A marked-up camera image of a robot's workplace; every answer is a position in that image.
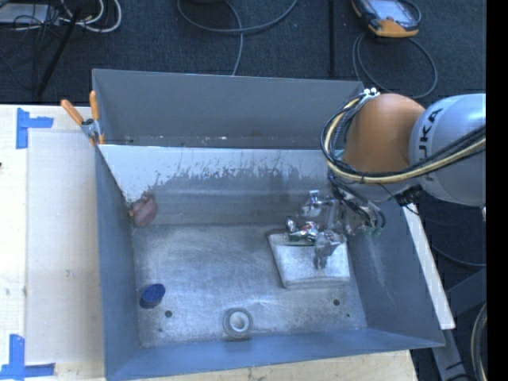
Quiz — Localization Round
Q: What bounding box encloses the red-brown rounded toy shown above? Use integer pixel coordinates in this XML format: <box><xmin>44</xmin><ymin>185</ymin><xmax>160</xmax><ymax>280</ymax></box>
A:
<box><xmin>129</xmin><ymin>194</ymin><xmax>159</xmax><ymax>229</ymax></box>

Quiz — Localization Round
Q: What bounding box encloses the white square pad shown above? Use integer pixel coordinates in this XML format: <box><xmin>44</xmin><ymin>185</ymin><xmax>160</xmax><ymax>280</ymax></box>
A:
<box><xmin>266</xmin><ymin>228</ymin><xmax>352</xmax><ymax>290</ymax></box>

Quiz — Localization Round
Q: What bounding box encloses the black cylinder on white bracket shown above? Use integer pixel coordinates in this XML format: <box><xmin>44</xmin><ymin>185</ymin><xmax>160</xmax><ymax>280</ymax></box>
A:
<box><xmin>395</xmin><ymin>186</ymin><xmax>424</xmax><ymax>207</ymax></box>

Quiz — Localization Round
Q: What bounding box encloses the grey ring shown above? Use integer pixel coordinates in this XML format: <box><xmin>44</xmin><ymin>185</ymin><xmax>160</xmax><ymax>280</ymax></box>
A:
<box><xmin>222</xmin><ymin>307</ymin><xmax>255</xmax><ymax>340</ymax></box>

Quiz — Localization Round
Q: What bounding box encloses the grey metal bin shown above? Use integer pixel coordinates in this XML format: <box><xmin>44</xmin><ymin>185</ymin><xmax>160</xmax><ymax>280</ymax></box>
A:
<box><xmin>90</xmin><ymin>68</ymin><xmax>446</xmax><ymax>381</ymax></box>

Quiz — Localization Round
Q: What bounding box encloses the blue round cap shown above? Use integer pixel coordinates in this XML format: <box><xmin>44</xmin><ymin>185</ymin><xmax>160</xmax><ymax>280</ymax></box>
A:
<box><xmin>139</xmin><ymin>283</ymin><xmax>167</xmax><ymax>310</ymax></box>

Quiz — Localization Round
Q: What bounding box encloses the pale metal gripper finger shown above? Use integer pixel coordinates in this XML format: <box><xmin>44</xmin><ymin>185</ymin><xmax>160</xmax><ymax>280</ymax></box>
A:
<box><xmin>285</xmin><ymin>217</ymin><xmax>319</xmax><ymax>243</ymax></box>
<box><xmin>314</xmin><ymin>230</ymin><xmax>343</xmax><ymax>270</ymax></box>

